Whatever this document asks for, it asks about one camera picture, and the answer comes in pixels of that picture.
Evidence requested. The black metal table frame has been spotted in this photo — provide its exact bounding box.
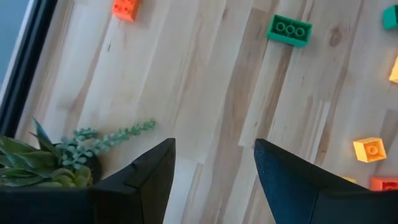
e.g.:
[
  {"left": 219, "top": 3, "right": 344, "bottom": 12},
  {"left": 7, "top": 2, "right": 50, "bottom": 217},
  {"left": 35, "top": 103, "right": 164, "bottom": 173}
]
[{"left": 0, "top": 0, "right": 59, "bottom": 138}]

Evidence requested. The red toy brick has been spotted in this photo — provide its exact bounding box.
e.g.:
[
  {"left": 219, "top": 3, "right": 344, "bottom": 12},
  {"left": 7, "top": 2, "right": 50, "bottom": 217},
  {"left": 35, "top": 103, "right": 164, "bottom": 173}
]
[{"left": 369, "top": 176, "right": 398, "bottom": 192}]

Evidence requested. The small yellow square brick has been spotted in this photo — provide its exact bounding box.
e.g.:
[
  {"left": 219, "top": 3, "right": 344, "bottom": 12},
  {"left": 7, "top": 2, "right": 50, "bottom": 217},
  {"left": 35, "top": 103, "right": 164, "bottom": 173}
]
[{"left": 353, "top": 137, "right": 387, "bottom": 164}]

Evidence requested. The potted succulent plant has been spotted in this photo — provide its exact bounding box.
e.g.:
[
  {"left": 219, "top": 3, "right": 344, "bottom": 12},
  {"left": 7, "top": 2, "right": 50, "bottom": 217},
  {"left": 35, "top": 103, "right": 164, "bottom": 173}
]
[{"left": 0, "top": 117, "right": 157, "bottom": 189}]

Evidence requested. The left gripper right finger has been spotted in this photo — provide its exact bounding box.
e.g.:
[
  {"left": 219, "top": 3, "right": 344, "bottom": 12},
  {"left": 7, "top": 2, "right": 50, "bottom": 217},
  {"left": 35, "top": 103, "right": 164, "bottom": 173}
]
[{"left": 253, "top": 138, "right": 398, "bottom": 224}]

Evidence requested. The green toy brick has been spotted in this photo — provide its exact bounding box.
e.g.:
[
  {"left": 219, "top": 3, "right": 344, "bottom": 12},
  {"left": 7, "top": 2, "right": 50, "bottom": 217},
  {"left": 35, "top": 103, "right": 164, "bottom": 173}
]
[
  {"left": 382, "top": 4, "right": 398, "bottom": 31},
  {"left": 266, "top": 14, "right": 313, "bottom": 48}
]

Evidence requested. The orange toy brick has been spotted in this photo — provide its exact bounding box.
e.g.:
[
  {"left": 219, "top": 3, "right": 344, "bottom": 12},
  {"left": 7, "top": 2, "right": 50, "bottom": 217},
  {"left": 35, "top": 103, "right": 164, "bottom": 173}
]
[{"left": 111, "top": 0, "right": 141, "bottom": 22}]

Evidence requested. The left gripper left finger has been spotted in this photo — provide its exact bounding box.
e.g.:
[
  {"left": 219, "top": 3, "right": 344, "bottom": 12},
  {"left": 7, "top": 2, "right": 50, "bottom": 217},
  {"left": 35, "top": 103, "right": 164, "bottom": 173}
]
[{"left": 0, "top": 138, "right": 177, "bottom": 224}]

